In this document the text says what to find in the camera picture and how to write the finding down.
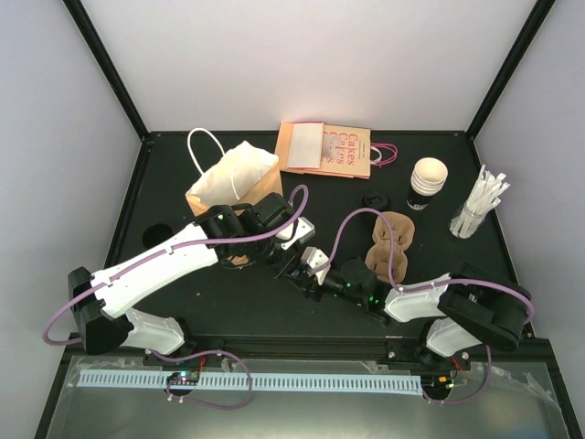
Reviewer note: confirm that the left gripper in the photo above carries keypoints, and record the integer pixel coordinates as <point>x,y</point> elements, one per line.
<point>289,262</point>

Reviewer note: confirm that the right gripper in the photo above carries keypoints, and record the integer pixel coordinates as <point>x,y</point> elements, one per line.
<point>307,290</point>

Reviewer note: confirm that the black paper cup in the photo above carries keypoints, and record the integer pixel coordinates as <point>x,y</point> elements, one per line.
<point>297,277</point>

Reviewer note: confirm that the orange paper bag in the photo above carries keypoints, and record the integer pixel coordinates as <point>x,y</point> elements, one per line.
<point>244,174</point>

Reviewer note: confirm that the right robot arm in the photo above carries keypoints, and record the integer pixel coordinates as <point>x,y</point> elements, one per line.
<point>461,309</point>

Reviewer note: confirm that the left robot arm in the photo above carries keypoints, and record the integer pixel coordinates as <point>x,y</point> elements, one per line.
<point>267,232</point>

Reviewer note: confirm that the stack of black lids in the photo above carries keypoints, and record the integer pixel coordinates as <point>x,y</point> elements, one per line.
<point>376,200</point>

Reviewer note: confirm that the orange flat bag stack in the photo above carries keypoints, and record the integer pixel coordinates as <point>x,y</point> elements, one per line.
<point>299,146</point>

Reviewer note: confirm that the Cakes printed paper bag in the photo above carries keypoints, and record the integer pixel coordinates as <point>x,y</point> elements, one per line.
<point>349,152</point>

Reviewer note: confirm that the stack of paper cups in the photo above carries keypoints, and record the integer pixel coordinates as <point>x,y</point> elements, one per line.
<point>427,179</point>

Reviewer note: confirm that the jar of white stirrers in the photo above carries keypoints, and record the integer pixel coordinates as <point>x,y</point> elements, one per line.
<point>483,198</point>

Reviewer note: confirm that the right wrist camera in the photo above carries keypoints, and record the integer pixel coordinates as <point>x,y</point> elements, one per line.
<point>315,263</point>

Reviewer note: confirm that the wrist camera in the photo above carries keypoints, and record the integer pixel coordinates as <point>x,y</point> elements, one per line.
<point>315,263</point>
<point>298,232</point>

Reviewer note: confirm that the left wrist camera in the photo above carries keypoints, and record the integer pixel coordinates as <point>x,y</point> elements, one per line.
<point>298,232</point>

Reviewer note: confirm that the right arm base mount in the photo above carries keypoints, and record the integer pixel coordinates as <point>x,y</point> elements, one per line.
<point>410,354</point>

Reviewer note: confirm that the light blue cable duct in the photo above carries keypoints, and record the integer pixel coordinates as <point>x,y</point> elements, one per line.
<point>222,381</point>

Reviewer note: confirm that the black frame post left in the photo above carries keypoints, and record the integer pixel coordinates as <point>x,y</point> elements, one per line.
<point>90,34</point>

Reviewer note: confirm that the black frame post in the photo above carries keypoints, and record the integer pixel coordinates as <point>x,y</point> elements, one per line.
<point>522,43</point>
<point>90,34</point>

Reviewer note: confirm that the black frame post right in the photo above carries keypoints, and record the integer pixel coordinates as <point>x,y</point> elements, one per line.
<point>522,43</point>

